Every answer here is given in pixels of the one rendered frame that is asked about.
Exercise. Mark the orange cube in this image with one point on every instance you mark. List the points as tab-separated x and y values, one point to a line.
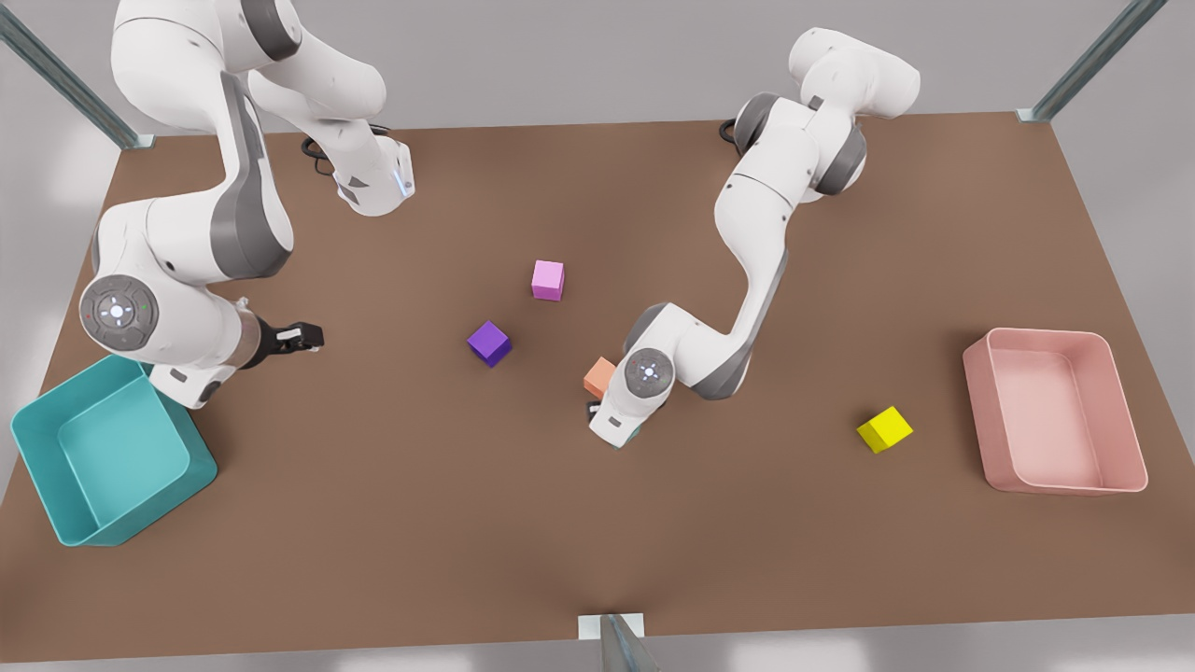
597	377

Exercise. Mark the teal cube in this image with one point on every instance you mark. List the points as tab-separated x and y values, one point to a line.
628	439

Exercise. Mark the pink plastic bin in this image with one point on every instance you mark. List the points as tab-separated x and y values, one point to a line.
1060	411

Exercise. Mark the purple cube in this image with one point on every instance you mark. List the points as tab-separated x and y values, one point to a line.
489	342

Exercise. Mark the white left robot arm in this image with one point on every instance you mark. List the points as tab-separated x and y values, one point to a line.
766	187

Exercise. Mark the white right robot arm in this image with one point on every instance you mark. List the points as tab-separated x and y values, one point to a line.
187	233

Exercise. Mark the yellow cube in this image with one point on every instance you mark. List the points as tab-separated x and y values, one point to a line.
884	429

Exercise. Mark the silver frame post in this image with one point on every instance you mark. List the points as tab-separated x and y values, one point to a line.
616	642
1092	61
65	79

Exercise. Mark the teal plastic bin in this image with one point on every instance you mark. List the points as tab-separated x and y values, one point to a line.
117	457

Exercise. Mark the pink cube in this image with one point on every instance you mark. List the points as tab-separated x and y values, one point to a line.
548	280

